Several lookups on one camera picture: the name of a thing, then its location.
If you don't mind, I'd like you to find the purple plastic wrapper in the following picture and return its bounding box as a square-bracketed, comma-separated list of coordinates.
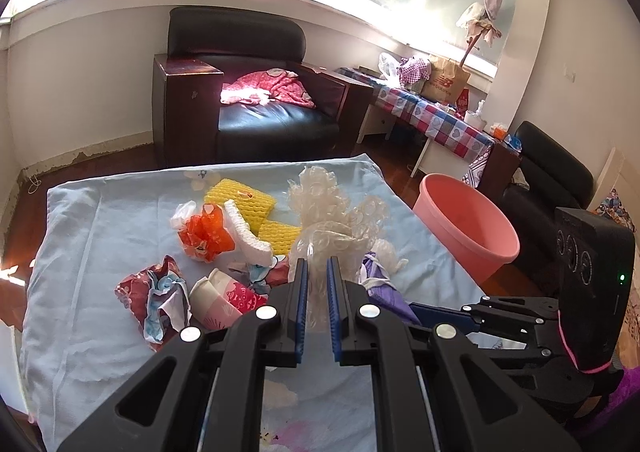
[357, 251, 420, 325]

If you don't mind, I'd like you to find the pink paper cup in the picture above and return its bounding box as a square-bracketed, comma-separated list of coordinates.
[189, 268, 267, 331]

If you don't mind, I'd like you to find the red floral wrapper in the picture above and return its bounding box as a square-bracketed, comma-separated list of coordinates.
[115, 255, 192, 350]

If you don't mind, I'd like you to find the clear bubble plastic wrap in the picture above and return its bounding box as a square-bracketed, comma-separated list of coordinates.
[288, 165, 408, 332]

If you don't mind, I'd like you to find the white foam net sleeve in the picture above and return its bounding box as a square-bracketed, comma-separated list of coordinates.
[224, 200, 273, 267]

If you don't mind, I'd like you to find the orange plastic bag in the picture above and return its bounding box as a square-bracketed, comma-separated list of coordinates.
[169, 201, 235, 263]

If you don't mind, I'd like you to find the small yellow foam net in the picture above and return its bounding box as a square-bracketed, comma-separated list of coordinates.
[258, 219, 302, 255]

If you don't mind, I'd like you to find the large yellow foam net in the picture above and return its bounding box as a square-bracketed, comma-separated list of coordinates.
[204, 178, 277, 235]

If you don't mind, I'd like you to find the pink plastic trash bucket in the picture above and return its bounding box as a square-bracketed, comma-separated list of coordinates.
[412, 173, 521, 284]

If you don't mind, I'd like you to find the colorful patterned cushion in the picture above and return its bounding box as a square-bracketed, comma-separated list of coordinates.
[594, 188, 636, 232]

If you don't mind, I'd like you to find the checkered cloth side table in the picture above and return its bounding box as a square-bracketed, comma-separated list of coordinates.
[337, 68, 520, 202]

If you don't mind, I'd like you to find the black leather armchair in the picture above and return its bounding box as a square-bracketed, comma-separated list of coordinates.
[498, 121, 594, 290]
[152, 6, 372, 167]

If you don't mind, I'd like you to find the light blue table cloth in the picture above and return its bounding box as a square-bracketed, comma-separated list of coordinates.
[18, 153, 526, 452]

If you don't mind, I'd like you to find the white tissue container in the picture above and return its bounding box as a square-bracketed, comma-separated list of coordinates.
[464, 100, 486, 131]

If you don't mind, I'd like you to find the red gift bag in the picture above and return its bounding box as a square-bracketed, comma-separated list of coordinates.
[456, 88, 470, 120]

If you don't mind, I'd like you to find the brown paper shopping bag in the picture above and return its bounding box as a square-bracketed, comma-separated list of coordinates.
[420, 57, 471, 105]

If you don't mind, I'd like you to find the pink checkered cloth bundle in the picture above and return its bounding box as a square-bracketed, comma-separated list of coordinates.
[398, 57, 432, 90]

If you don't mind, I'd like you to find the pink garment on armchair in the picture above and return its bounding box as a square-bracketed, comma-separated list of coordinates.
[220, 68, 314, 109]

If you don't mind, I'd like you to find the coat stand with clothes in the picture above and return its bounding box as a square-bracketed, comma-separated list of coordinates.
[456, 0, 503, 68]

